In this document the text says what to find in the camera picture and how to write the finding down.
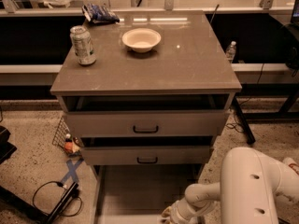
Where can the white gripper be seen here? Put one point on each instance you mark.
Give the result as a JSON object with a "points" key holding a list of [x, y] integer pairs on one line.
{"points": [[177, 212]]}

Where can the black table leg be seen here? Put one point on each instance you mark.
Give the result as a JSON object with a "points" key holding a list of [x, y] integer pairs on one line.
{"points": [[244, 124]]}

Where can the wire mesh basket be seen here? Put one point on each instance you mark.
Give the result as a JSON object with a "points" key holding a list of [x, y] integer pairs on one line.
{"points": [[59, 139]]}

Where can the grey top drawer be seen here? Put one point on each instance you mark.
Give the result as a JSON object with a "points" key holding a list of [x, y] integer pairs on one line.
{"points": [[134, 124]]}

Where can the green soda can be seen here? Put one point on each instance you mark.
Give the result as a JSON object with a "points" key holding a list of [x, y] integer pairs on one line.
{"points": [[82, 43]]}

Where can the clear water bottle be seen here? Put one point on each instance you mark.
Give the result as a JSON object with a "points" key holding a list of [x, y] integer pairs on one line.
{"points": [[231, 51]]}

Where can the black floor stand bar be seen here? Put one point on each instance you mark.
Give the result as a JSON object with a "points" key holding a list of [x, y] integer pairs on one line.
{"points": [[33, 213]]}

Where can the black equipment left edge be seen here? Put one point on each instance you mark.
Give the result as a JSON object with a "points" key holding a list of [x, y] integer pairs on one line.
{"points": [[6, 148]]}

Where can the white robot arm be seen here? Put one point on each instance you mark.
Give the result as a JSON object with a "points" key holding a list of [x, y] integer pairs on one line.
{"points": [[251, 183]]}

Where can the grey three-drawer cabinet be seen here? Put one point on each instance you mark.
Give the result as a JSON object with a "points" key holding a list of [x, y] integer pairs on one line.
{"points": [[186, 71]]}

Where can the grey middle drawer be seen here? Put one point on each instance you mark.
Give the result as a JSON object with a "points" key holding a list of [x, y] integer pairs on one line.
{"points": [[145, 155]]}

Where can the white paper bowl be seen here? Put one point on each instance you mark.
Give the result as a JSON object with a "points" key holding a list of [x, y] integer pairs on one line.
{"points": [[141, 40]]}

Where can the small orange bottle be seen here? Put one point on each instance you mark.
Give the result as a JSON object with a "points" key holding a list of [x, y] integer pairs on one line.
{"points": [[68, 144]]}

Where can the blue snack bag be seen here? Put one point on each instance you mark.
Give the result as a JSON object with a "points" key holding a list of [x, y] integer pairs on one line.
{"points": [[99, 14]]}

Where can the grey bottom drawer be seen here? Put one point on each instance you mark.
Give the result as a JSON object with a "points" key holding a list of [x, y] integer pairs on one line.
{"points": [[138, 194]]}

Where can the grey drawer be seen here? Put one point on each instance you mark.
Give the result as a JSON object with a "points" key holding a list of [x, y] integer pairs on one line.
{"points": [[138, 194], [145, 155], [134, 124]]}

